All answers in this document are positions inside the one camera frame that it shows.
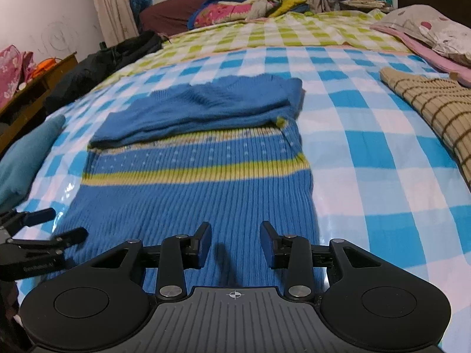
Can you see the blue cloth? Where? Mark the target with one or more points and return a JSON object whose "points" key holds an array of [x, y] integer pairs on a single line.
{"points": [[138, 3]]}

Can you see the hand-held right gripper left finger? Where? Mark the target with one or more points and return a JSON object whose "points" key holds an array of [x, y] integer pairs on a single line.
{"points": [[204, 245]]}

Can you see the green white checked bed sheet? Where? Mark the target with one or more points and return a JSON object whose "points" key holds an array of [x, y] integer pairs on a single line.
{"points": [[276, 33]]}

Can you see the yellow green cloth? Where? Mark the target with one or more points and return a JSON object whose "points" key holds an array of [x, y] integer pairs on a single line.
{"points": [[290, 5]]}

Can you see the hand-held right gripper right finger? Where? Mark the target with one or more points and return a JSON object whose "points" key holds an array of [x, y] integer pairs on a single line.
{"points": [[268, 245]]}

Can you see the stack of papers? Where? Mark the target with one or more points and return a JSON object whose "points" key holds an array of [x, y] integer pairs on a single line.
{"points": [[368, 3]]}

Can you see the grey cloth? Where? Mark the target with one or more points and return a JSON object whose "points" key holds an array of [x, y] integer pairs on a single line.
{"points": [[259, 7]]}

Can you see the cream curtain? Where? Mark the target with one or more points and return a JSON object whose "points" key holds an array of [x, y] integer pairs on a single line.
{"points": [[110, 3]]}

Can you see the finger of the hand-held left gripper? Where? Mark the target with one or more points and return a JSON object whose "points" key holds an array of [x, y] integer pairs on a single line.
{"points": [[40, 216], [73, 236]]}

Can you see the white spotted pillow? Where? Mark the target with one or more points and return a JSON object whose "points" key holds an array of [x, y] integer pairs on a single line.
{"points": [[415, 22]]}

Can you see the blue striped knit sweater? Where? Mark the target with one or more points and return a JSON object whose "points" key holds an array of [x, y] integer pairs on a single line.
{"points": [[220, 198]]}

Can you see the blue white checked bed sheet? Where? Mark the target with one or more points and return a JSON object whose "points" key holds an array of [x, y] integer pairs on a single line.
{"points": [[386, 191]]}

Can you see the pink floral quilt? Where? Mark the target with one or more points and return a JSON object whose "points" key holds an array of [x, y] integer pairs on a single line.
{"points": [[220, 11]]}

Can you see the pink blanket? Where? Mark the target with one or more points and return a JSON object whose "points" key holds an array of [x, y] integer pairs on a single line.
{"points": [[430, 57]]}

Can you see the teal folded cloth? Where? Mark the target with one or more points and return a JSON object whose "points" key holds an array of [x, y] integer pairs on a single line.
{"points": [[25, 154]]}

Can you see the wooden cabinet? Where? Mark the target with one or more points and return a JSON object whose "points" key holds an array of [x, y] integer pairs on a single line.
{"points": [[33, 84]]}

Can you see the pink floral bag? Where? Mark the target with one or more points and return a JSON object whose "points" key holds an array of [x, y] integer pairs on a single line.
{"points": [[11, 70]]}

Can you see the orange cloth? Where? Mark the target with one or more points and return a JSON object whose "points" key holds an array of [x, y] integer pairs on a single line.
{"points": [[46, 65]]}

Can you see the black jacket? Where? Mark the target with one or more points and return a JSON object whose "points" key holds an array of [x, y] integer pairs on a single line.
{"points": [[99, 62]]}

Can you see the beige checked garment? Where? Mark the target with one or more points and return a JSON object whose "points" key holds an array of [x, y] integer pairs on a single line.
{"points": [[441, 110]]}

